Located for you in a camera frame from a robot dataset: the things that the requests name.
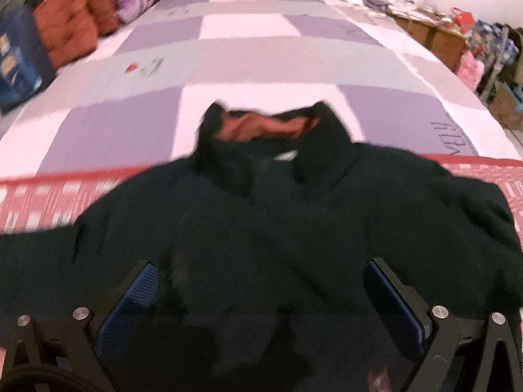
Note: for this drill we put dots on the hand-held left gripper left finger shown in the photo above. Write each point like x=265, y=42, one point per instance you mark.
x=131, y=294

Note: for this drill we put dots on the dark blue bag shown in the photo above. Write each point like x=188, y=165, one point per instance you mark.
x=22, y=61

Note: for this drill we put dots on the long cardboard box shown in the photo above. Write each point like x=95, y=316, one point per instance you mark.
x=435, y=36

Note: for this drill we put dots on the pink plush item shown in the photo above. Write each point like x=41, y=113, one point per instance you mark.
x=468, y=69

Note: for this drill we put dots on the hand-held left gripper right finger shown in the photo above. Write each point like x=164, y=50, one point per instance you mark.
x=393, y=299

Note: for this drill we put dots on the dark green jacket rust lining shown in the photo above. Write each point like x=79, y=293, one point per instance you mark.
x=286, y=212

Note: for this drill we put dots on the rust puffer jacket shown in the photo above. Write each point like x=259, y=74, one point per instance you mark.
x=65, y=20

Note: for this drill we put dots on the purple pink patchwork bed sheet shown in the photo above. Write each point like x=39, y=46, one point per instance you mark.
x=245, y=61

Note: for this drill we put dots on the small red bag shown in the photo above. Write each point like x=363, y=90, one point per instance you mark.
x=463, y=18

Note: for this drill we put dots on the blue floral cloth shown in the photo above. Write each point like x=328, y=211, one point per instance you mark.
x=492, y=41

